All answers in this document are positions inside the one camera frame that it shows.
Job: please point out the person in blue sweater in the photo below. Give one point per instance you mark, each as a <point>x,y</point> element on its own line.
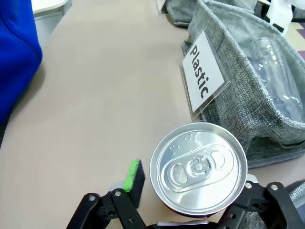
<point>14,47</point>

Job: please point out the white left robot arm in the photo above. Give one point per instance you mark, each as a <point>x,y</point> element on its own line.
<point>278,14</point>

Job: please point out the white Plastic label sign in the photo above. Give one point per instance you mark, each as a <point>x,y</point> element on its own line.
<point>202,71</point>

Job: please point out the grey fabric basket Bottle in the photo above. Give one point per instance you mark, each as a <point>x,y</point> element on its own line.
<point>181,12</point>

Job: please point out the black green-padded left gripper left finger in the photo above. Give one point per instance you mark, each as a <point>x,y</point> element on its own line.
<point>134,181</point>

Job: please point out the grey fabric basket Can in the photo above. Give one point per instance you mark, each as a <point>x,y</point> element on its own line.
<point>299,193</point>

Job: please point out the red drink can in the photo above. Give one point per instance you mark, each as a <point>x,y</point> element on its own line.
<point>197,167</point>

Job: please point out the grey fabric basket Plastic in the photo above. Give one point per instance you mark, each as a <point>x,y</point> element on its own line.
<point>238,107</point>

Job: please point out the large clear plastic bottle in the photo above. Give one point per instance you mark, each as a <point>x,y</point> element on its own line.
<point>274,71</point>

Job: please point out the white Bottle label sign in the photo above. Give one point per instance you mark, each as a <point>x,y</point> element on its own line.
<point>162,3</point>

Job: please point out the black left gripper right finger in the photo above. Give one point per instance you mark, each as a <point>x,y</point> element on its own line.
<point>267,207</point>

